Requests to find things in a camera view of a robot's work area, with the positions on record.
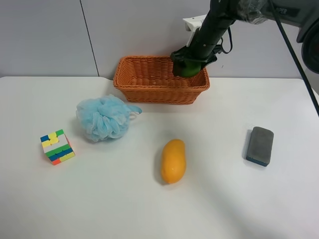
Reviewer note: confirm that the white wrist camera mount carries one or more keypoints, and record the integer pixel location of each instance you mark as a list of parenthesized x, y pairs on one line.
[(193, 24)]

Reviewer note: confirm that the yellow mango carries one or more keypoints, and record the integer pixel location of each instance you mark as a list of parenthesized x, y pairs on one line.
[(173, 161)]

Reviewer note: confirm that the multicoloured puzzle cube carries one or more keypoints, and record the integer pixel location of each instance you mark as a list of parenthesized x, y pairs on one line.
[(56, 147)]

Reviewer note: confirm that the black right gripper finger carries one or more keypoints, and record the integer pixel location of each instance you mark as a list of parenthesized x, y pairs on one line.
[(208, 60)]

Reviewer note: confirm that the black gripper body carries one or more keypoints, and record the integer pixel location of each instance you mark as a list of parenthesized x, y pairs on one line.
[(211, 31)]

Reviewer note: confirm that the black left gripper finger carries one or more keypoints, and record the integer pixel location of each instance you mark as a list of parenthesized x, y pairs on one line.
[(180, 69)]

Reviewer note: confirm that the orange woven basket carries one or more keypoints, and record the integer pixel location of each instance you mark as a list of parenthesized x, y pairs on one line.
[(149, 79)]

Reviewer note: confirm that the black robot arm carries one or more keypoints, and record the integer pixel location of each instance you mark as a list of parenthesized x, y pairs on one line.
[(303, 14)]

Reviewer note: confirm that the blue mesh bath pouf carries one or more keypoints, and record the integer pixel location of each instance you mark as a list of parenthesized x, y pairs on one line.
[(105, 117)]

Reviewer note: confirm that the green lemon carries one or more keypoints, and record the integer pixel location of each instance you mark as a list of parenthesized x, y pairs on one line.
[(190, 69)]

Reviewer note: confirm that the grey blue board eraser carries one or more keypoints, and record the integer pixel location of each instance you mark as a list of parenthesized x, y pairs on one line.
[(260, 146)]

